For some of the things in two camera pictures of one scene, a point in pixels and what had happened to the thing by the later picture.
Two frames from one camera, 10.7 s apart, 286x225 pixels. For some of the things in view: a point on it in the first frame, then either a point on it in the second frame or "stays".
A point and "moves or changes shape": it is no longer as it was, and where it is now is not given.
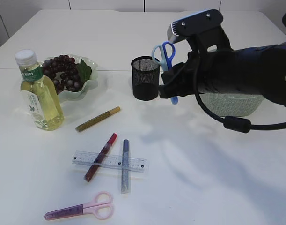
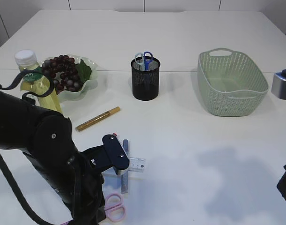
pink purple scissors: (101, 206) moves or changes shape
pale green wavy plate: (66, 95) stays
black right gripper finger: (179, 89) to (285, 184)
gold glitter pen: (97, 118) stays
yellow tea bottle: (40, 92) moves or changes shape
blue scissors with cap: (163, 54) to (143, 59)
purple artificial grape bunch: (63, 70) stays
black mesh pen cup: (146, 75) stays
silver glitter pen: (125, 187) stays
